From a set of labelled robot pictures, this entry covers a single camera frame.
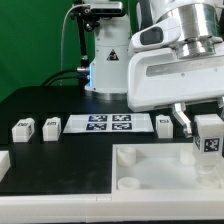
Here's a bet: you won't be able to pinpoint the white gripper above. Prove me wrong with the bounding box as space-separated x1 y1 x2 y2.
127 17 224 138

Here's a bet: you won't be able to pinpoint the white square tabletop part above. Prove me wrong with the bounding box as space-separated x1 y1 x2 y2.
112 143 224 191

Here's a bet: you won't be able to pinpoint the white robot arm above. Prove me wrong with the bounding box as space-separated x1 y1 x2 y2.
127 0 224 136

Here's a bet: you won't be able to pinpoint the white sheet with tags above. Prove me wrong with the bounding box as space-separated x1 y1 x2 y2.
64 113 154 134

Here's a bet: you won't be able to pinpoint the white left fence block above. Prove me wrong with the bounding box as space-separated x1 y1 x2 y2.
0 151 11 182

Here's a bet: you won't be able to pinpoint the grey camera on stand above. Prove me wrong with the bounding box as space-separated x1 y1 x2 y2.
90 2 124 16

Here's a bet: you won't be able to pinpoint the black cables at base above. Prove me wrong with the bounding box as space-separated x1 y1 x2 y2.
40 68 88 88

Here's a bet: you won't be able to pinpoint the black camera stand pole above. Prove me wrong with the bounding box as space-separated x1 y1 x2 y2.
70 5 90 89

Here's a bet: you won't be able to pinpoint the white front fence wall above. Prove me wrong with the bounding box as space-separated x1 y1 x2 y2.
0 190 224 224

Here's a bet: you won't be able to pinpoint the white cable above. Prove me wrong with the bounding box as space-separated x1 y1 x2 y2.
59 3 84 86

